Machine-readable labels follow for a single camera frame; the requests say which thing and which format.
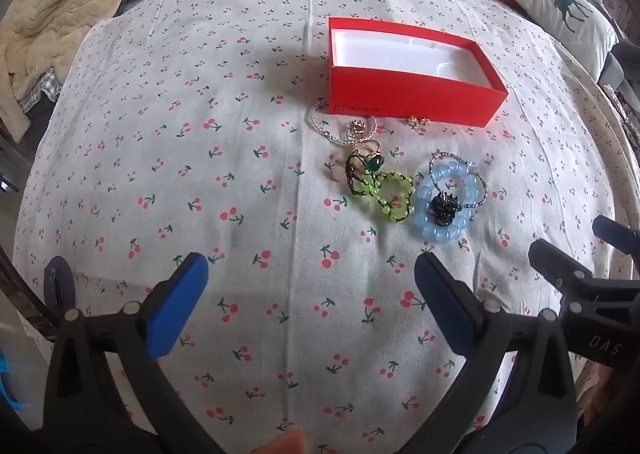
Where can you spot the red cardboard box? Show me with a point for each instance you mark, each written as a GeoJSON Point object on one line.
{"type": "Point", "coordinates": [386, 69]}

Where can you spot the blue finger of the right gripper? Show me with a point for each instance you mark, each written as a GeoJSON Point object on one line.
{"type": "Point", "coordinates": [557, 268]}
{"type": "Point", "coordinates": [624, 239]}

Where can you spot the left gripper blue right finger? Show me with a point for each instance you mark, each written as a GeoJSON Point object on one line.
{"type": "Point", "coordinates": [515, 392]}

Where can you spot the deer print pillow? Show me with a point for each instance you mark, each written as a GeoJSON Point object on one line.
{"type": "Point", "coordinates": [578, 26]}

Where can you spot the small gold earring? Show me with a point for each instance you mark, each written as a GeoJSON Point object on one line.
{"type": "Point", "coordinates": [418, 122]}

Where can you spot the cherry print bed sheet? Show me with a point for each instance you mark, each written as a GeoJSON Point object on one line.
{"type": "Point", "coordinates": [183, 127]}

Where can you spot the left hand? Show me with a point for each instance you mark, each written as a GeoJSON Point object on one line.
{"type": "Point", "coordinates": [293, 441]}

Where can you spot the beige quilted blanket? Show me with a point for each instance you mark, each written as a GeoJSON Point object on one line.
{"type": "Point", "coordinates": [38, 36]}

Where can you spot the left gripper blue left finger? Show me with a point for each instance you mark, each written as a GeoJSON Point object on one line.
{"type": "Point", "coordinates": [82, 409]}

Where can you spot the right hand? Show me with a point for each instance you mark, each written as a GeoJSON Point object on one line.
{"type": "Point", "coordinates": [613, 401]}

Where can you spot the gold bangle with green stone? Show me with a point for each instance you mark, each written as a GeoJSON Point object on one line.
{"type": "Point", "coordinates": [366, 157]}

